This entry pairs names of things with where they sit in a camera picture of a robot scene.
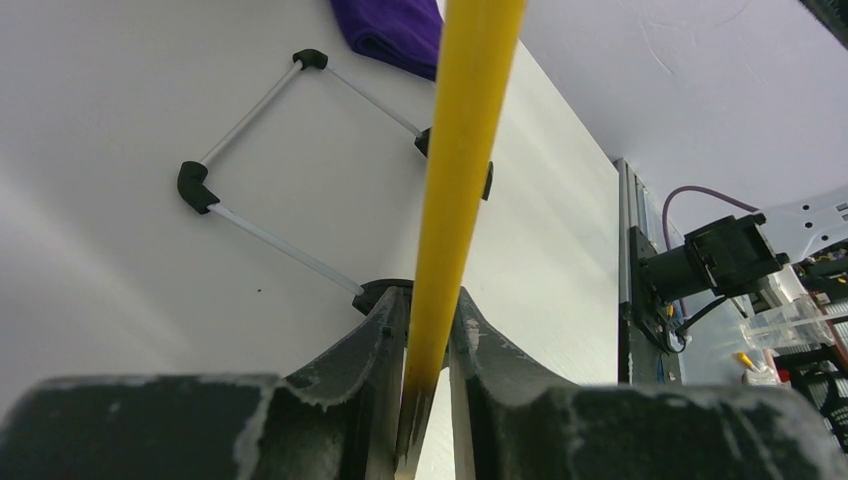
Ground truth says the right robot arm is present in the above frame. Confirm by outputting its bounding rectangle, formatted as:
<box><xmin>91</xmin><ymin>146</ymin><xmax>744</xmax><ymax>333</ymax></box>
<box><xmin>637</xmin><ymin>185</ymin><xmax>847</xmax><ymax>323</ymax></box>

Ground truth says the yellow framed whiteboard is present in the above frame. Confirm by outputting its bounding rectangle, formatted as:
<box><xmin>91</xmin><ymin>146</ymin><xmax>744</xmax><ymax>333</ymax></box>
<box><xmin>0</xmin><ymin>0</ymin><xmax>531</xmax><ymax>480</ymax></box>

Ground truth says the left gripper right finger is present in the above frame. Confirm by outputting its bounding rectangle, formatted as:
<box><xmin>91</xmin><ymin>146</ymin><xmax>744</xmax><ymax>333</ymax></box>
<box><xmin>449</xmin><ymin>292</ymin><xmax>832</xmax><ymax>479</ymax></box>

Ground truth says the whiteboard wire stand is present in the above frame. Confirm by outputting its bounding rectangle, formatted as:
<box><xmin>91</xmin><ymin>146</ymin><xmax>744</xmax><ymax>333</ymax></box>
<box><xmin>176</xmin><ymin>48</ymin><xmax>433</xmax><ymax>318</ymax></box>

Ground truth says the black whiteboard clip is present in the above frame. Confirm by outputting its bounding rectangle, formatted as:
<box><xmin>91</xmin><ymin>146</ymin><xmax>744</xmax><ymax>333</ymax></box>
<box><xmin>481</xmin><ymin>161</ymin><xmax>494</xmax><ymax>201</ymax></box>

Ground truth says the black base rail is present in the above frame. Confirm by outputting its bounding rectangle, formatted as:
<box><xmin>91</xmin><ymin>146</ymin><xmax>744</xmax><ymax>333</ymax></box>
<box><xmin>613</xmin><ymin>158</ymin><xmax>683</xmax><ymax>385</ymax></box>

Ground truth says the purple cloth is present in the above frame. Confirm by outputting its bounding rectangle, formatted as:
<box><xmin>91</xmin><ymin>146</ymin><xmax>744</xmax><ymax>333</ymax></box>
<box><xmin>330</xmin><ymin>0</ymin><xmax>443</xmax><ymax>81</ymax></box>

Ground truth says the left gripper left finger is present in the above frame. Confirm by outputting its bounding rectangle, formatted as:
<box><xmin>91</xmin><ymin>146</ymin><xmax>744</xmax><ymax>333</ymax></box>
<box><xmin>1</xmin><ymin>286</ymin><xmax>409</xmax><ymax>479</ymax></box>

